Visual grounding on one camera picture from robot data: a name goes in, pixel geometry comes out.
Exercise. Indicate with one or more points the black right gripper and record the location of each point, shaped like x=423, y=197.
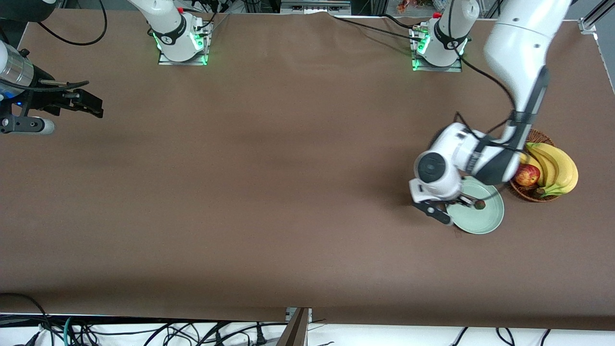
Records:
x=46, y=99

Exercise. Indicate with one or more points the red strawberry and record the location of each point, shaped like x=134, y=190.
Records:
x=479, y=204

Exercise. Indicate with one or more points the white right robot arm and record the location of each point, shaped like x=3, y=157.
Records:
x=168, y=24

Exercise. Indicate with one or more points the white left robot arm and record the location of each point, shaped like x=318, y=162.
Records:
x=519, y=43

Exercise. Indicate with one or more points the pale green round plate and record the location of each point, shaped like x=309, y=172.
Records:
x=480, y=221

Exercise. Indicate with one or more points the brown wicker basket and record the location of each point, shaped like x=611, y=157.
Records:
x=528, y=194

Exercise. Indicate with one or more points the red yellow apple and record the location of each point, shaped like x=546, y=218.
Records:
x=527, y=175

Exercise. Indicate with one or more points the yellow banana bunch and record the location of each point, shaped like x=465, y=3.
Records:
x=562, y=168

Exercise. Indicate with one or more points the brown table cover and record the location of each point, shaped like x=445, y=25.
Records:
x=288, y=240

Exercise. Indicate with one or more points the red orange background items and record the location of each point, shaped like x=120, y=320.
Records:
x=408, y=6

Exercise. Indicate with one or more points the aluminium corner bracket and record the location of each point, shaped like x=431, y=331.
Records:
x=588, y=26

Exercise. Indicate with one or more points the brown wooden post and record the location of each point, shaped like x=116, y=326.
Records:
x=295, y=334

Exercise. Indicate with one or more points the grey metal frame piece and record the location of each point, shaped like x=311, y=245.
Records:
x=314, y=6

